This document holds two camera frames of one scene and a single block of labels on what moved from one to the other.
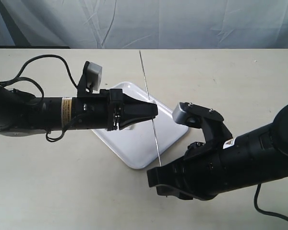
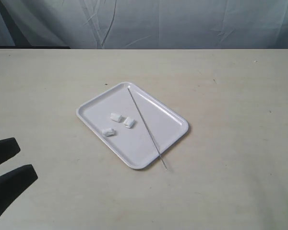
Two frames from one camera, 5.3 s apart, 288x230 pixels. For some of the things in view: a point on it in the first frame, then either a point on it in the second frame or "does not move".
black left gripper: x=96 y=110 → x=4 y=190
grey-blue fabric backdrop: x=145 y=24 does not move
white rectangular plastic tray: x=140 y=144 does not move
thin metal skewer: x=152 y=119 → x=143 y=120
